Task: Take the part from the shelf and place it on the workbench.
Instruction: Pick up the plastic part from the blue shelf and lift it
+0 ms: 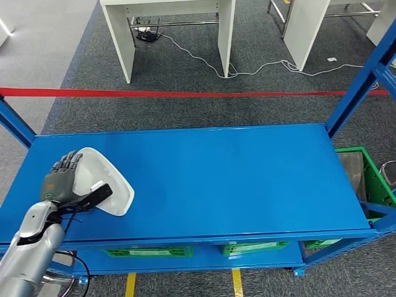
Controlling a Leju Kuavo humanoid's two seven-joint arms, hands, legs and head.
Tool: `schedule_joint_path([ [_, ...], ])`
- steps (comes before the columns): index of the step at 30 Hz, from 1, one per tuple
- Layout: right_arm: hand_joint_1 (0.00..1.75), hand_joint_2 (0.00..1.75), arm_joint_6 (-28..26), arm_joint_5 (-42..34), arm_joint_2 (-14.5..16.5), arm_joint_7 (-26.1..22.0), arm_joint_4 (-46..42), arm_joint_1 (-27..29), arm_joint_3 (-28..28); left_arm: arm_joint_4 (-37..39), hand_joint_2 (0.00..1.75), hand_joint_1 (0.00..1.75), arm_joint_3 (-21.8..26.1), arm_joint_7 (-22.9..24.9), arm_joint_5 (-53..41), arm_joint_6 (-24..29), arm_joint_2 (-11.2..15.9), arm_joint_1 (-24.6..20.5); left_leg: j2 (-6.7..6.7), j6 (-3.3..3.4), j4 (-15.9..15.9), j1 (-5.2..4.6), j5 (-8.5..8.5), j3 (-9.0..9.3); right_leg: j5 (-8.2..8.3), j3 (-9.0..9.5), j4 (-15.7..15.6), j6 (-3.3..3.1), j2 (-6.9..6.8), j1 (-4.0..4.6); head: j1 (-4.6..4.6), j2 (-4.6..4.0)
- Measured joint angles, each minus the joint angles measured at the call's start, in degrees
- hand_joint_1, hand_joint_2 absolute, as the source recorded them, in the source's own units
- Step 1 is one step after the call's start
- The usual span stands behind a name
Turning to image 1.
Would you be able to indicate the red barrier belt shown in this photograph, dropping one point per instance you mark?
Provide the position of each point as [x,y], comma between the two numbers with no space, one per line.
[155,94]

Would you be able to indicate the chrome rimmed round base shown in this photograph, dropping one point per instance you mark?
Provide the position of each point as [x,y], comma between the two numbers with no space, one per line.
[388,163]

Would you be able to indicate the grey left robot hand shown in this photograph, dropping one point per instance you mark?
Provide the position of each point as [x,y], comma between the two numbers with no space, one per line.
[59,184]

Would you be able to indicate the grey liner sheet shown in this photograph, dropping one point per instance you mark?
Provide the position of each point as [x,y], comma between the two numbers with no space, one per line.
[351,172]

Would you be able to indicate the blue metal shelf rack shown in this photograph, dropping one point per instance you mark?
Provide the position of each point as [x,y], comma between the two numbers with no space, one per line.
[216,180]

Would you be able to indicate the black router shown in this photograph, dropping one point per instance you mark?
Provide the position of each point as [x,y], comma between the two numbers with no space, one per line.
[148,37]

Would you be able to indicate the white power strip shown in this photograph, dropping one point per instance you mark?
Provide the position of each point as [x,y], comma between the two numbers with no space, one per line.
[143,29]

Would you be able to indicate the green plastic crate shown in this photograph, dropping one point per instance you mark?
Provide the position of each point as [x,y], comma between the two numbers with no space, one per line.
[228,250]
[377,184]
[182,252]

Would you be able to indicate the small white paper scrap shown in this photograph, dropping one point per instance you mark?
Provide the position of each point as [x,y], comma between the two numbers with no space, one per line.
[332,59]

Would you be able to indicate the yellow floor tape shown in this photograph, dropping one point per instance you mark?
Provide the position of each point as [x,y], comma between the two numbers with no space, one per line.
[237,283]
[130,285]

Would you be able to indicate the white curved plastic part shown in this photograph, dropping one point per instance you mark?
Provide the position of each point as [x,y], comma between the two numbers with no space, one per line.
[99,164]

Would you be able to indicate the white desk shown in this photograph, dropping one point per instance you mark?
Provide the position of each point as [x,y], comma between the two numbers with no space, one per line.
[121,45]
[303,32]

